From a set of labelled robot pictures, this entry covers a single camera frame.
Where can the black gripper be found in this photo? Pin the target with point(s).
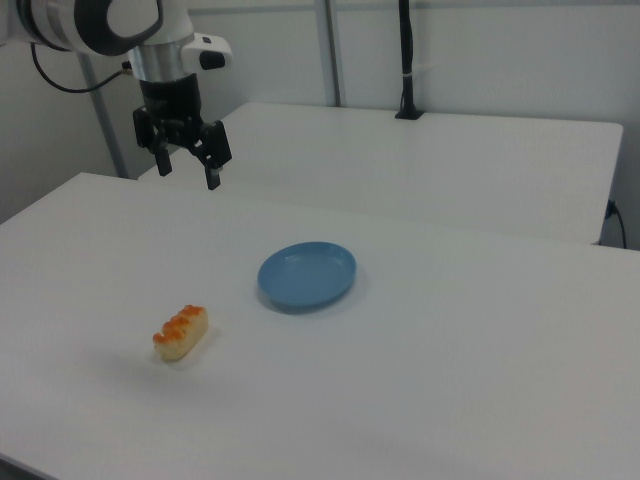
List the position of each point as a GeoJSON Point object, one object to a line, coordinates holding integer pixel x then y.
{"type": "Point", "coordinates": [170, 105]}

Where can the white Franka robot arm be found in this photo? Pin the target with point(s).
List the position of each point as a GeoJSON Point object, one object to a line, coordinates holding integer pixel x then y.
{"type": "Point", "coordinates": [125, 25]}

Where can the blue round plate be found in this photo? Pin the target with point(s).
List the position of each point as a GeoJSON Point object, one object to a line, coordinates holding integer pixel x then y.
{"type": "Point", "coordinates": [305, 275]}

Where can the bread with orange topping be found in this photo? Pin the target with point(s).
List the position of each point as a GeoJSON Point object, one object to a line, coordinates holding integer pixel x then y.
{"type": "Point", "coordinates": [182, 335]}

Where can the white adjacent table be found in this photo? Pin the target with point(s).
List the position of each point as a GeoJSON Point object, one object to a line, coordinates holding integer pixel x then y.
{"type": "Point", "coordinates": [400, 160]}

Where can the grey metal frame post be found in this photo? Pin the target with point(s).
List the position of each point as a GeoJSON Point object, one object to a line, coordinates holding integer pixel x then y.
{"type": "Point", "coordinates": [105, 115]}
{"type": "Point", "coordinates": [335, 50]}

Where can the black camera stand pole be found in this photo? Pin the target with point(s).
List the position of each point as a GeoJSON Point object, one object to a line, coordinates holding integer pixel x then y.
{"type": "Point", "coordinates": [407, 50]}

